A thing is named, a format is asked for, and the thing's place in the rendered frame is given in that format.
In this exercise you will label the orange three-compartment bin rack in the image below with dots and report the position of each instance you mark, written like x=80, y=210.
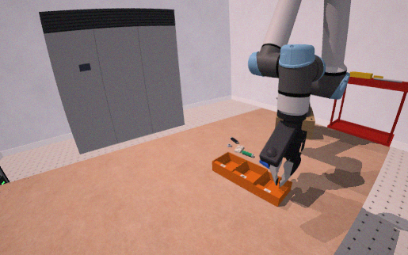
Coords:
x=229, y=165

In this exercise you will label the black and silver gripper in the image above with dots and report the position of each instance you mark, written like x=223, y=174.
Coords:
x=292, y=155

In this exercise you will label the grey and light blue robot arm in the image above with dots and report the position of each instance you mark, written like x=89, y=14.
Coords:
x=299, y=67

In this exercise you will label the white domino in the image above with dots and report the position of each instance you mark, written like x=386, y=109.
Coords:
x=239, y=148

